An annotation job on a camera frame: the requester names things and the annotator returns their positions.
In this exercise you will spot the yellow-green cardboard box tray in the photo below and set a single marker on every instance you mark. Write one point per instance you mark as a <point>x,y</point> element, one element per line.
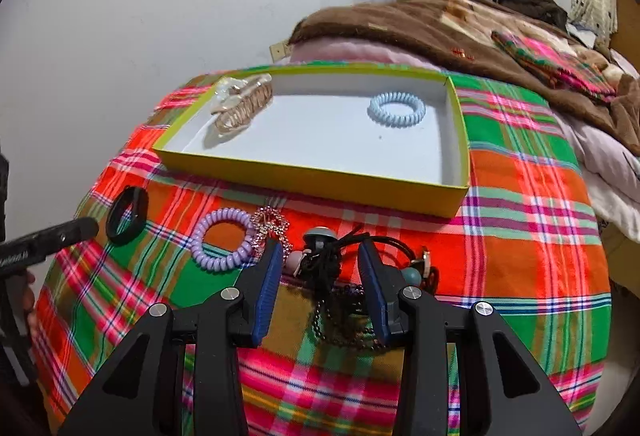
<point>320,141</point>

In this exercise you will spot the folded plaid cloth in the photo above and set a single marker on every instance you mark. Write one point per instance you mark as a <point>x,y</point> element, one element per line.
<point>555,61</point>

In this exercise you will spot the beige striped hair claw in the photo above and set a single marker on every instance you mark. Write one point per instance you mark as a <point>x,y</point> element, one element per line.
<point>245,114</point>

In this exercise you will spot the brown fuzzy blanket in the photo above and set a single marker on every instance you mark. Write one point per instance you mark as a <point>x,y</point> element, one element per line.
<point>400,24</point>

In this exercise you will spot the white pearly hair claw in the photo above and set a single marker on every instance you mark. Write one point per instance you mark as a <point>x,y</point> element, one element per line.
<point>227,91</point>

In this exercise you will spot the wall socket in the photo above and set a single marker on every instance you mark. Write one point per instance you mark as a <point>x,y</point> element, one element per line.
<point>278,51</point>

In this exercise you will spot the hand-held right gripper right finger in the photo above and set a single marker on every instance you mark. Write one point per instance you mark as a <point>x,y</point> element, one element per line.
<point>374,291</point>

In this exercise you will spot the bright plaid blanket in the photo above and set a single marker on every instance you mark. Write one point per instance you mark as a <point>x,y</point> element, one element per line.
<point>525,241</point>

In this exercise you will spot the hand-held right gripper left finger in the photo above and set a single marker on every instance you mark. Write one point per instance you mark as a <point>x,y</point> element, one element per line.
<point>266,288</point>

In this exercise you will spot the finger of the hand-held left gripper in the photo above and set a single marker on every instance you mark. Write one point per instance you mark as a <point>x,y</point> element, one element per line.
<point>60,236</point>

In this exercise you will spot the black wide hair band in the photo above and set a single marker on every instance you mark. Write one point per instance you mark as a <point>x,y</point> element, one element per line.
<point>114,228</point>

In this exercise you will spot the person's left hand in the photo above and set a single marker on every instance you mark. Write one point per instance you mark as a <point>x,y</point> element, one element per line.
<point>30,303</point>

